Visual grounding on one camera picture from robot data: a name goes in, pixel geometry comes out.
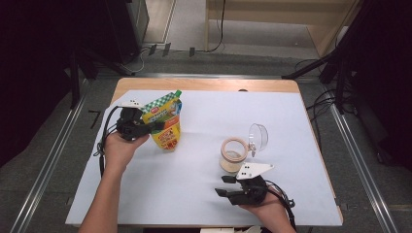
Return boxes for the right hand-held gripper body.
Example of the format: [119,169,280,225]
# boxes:
[227,162,275,207]

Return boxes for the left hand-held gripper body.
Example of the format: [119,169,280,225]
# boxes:
[116,99,153,142]

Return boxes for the green yellow spouted pouch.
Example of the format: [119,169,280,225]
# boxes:
[141,89,184,151]

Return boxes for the clear glass jar with lid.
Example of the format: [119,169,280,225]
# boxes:
[219,122,270,175]

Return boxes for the person's right hand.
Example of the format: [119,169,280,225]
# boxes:
[239,196,292,228]

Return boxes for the person's left hand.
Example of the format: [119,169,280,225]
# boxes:
[103,131,151,178]

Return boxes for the white table mat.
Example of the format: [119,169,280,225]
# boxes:
[64,89,344,227]

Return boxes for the black metal stand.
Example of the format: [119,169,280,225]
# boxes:
[281,0,368,115]
[66,45,134,110]

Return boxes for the black cabinet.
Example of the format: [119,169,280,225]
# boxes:
[106,0,151,65]

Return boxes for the dark curtain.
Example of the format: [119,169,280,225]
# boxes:
[351,0,412,171]
[0,0,110,168]

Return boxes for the left hand-held gripper cable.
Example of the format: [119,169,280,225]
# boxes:
[92,105,123,179]

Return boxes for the hand-held gripper cable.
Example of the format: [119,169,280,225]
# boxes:
[264,180,297,231]
[92,105,123,179]

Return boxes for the right hand-held gripper cable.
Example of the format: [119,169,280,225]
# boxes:
[264,180,297,231]

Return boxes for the white floor cable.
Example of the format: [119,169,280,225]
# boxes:
[123,48,148,74]

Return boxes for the long metal floor rail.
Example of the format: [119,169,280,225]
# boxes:
[9,92,89,233]
[323,84,400,233]

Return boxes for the black floor cables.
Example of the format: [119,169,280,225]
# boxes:
[293,57,346,150]

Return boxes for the black hanging cable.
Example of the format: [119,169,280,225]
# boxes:
[206,0,227,53]

